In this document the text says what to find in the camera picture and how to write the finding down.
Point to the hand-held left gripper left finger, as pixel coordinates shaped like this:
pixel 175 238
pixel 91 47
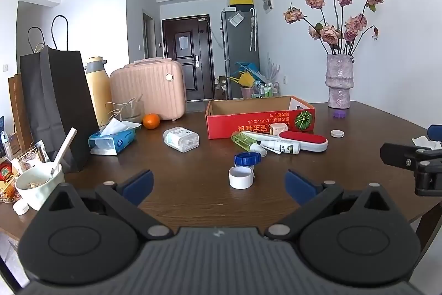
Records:
pixel 138 186

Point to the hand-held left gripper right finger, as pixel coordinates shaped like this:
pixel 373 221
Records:
pixel 300 186

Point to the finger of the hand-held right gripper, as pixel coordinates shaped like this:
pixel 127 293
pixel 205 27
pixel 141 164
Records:
pixel 435 132
pixel 400 156

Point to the white red lint brush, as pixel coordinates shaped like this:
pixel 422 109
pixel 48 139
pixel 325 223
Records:
pixel 304 140

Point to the pink plug adapter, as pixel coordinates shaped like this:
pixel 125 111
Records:
pixel 278 129

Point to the white plastic case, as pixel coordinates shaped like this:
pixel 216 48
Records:
pixel 181 139

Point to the green spray bottle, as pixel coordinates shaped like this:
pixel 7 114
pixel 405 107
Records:
pixel 243 140

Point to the purple cap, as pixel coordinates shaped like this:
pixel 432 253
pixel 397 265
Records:
pixel 339 114

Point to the red cardboard box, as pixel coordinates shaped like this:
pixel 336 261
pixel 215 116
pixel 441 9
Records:
pixel 255 124

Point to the crumpled white tissue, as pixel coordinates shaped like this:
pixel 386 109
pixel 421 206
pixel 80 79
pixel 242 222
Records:
pixel 426 142

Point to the white tube bottle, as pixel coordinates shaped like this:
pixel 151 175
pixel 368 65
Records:
pixel 283 147

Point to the blue tissue pack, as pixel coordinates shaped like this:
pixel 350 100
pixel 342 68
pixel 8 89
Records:
pixel 112 141

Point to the blue bottle cap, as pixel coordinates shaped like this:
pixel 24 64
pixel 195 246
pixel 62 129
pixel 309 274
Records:
pixel 247 160

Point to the white round cup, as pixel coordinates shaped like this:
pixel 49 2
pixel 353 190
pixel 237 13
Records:
pixel 241 179

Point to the small white cap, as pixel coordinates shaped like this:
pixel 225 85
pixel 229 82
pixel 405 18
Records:
pixel 337 133

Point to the orange fruit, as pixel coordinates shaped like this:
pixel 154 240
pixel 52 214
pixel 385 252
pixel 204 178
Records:
pixel 151 121

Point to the glass jar with twine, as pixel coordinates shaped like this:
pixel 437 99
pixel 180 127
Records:
pixel 133 112

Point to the white spoon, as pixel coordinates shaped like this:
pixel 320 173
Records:
pixel 64 146

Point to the pink suitcase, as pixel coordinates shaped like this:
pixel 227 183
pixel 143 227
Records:
pixel 148 91

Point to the purple textured vase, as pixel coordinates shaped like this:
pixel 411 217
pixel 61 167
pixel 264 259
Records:
pixel 340 80

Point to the white bowl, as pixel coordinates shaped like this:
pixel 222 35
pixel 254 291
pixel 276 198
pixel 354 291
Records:
pixel 38 193

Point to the metal trolley rack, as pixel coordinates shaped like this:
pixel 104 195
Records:
pixel 267 89

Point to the yellow thermos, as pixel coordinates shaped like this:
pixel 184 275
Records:
pixel 98 91

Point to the pink bucket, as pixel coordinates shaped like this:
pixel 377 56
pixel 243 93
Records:
pixel 247 93

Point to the snack packets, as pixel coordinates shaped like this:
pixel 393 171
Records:
pixel 34 156

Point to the black paper bag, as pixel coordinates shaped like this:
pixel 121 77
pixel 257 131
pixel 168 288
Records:
pixel 55 101

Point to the white bottle cap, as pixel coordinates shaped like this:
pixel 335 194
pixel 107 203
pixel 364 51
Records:
pixel 20 208

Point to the lavender pampas stems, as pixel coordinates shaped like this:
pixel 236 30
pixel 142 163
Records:
pixel 272 68

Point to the blue and yellow bags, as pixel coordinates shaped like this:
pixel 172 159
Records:
pixel 247 75

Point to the red patterned tin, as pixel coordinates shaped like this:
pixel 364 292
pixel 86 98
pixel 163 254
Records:
pixel 7 181

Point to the dark brown door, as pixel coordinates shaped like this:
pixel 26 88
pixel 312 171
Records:
pixel 186 60

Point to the small clear bottle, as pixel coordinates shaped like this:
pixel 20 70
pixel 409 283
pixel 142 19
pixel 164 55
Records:
pixel 6 144

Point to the dried pink roses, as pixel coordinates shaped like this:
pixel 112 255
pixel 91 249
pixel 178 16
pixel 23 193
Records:
pixel 331 32

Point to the brown paper bag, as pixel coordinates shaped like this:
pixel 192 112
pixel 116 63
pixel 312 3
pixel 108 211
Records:
pixel 17 108

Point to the grey refrigerator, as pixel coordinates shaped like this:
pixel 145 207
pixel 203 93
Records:
pixel 240 49

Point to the side doorway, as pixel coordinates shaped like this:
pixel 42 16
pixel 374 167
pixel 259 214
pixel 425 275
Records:
pixel 149 35

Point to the clear folded umbrella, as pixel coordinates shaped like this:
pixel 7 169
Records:
pixel 253 29

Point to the yellow black box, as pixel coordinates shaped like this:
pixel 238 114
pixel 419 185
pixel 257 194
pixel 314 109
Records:
pixel 241 3

